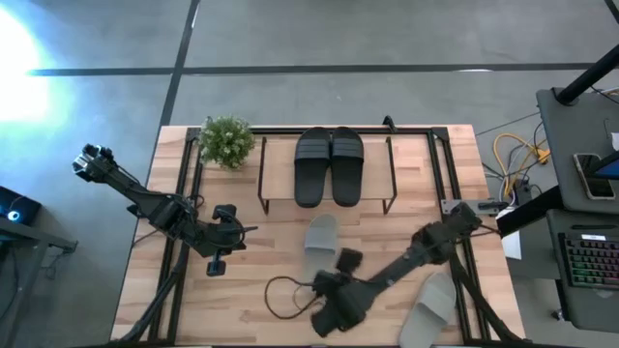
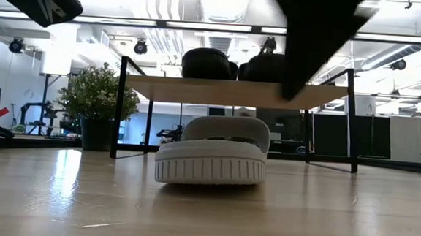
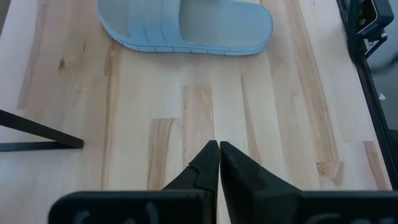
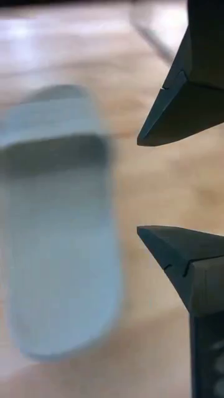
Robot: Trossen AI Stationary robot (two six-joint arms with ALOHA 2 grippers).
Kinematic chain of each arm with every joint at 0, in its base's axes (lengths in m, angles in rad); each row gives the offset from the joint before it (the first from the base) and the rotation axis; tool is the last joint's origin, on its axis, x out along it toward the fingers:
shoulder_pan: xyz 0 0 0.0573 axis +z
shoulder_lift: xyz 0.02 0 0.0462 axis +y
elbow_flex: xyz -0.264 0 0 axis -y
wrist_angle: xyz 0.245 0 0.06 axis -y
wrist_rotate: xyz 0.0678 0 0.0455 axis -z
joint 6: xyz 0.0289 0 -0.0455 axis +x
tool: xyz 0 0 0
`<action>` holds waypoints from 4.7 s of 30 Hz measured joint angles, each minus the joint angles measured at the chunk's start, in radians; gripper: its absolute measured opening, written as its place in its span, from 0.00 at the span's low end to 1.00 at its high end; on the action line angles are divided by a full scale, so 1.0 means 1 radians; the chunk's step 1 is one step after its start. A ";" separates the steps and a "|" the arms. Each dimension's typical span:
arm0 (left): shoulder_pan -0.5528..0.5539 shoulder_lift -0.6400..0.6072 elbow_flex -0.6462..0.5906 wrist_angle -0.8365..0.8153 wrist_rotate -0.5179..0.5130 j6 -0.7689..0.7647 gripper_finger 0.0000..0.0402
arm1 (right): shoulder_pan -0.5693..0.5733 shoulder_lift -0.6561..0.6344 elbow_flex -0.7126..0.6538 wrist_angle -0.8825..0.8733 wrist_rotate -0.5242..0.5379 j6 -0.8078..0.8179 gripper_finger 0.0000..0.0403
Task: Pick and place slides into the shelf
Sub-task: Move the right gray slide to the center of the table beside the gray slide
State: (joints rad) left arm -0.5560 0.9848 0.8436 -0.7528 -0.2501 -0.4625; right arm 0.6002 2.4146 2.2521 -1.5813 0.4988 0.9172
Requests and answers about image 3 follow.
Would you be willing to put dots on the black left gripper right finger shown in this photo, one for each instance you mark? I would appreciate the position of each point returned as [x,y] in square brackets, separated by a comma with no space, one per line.
[245,186]

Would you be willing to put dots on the black camera on mount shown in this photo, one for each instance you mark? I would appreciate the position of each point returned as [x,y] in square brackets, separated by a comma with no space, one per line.
[357,21]

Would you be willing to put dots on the pale slide sandal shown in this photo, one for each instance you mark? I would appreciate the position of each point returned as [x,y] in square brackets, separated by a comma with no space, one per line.
[155,25]

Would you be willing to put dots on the black metal wood shelf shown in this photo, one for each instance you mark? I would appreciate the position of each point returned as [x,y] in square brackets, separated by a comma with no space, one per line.
[46,132]

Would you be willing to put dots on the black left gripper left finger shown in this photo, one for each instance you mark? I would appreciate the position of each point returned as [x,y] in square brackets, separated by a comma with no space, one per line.
[205,168]

